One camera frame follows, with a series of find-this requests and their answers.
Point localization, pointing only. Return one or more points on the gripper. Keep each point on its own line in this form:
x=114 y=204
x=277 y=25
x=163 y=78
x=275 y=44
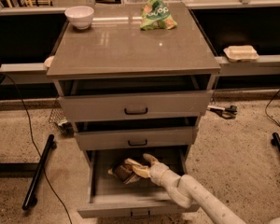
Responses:
x=156 y=171

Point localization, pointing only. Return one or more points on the brown chip bag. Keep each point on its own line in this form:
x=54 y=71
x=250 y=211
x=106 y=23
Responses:
x=124 y=173

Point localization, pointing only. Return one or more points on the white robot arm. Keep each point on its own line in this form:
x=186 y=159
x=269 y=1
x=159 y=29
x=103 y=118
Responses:
x=183 y=189

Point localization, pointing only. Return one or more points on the bottom grey drawer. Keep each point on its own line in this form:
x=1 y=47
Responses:
x=111 y=197

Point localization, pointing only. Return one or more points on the grey drawer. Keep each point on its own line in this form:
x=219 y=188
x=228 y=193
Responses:
x=151 y=105
x=111 y=197
x=162 y=137

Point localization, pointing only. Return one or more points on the middle grey drawer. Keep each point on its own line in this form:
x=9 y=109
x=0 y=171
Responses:
x=162 y=137

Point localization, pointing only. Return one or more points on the top grey drawer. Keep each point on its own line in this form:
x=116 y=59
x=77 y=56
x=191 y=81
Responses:
x=151 y=105

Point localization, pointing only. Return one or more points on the grey drawer cabinet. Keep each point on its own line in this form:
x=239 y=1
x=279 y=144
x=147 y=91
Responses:
x=116 y=57

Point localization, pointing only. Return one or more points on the green chip bag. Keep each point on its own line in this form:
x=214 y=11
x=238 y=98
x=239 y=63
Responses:
x=156 y=15

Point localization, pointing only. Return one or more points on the scissors on floor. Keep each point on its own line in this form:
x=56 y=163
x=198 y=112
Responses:
x=224 y=112

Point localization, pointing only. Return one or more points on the white foam food container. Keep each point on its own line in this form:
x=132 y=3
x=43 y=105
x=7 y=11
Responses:
x=241 y=53

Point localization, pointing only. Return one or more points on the white bowl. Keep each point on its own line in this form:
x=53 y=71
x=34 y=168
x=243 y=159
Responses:
x=80 y=17

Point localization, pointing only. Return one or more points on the wire mesh basket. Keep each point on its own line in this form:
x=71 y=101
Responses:
x=59 y=121

